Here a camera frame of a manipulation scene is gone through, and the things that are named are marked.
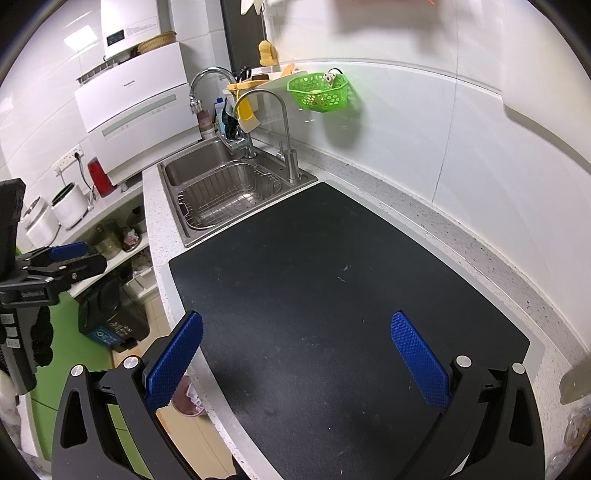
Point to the dark lidded pot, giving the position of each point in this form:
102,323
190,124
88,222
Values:
138,219

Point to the green cabinet front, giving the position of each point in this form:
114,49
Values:
60,332

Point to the pink waste bin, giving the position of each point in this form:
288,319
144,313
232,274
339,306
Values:
184,401

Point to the slim gooseneck faucet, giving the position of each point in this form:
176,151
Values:
287,138

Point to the black counter mat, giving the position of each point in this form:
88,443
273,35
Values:
323,323

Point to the blue white soap bottle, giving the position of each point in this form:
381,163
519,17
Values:
218,110

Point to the white shelf unit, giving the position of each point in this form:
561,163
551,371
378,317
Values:
115,207

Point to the red kettle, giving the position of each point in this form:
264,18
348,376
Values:
99,177

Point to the dark pink bottle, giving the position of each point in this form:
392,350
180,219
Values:
203,122

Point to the yellow sponge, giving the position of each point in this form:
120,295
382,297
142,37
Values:
268,53

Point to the white countertop dishwasher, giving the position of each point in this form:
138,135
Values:
138,120

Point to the dark window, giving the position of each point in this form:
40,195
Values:
240,32

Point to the stainless steel sink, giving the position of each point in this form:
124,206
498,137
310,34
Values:
173,175

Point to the tall chrome faucet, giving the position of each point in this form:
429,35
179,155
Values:
212,70

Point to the white storage box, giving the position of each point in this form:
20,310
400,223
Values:
144,270
134,288

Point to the grey rag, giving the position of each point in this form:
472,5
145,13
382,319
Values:
575,385

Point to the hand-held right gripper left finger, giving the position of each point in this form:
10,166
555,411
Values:
175,355

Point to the green plastic basket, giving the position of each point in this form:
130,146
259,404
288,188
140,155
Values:
321,97

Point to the white rice cooker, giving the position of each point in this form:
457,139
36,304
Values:
69,207
39,221

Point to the white wall outlet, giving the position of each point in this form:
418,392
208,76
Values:
69,159

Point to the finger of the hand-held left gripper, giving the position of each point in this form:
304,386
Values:
83,266
69,250

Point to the white sink caddy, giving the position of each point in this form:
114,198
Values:
272,77

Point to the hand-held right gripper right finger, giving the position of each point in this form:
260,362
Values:
418,360

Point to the wicker basket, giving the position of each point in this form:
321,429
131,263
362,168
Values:
157,42

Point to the black pedal bin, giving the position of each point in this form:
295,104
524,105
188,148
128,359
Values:
111,309

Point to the person's left hand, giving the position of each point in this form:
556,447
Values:
42,334

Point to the white water heater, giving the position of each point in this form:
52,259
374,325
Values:
129,23

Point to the black scissors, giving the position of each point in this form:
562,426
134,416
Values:
244,73

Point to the clear glass cup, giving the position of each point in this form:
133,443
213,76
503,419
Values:
577,427

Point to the steel pot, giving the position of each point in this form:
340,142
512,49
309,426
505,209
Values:
106,237

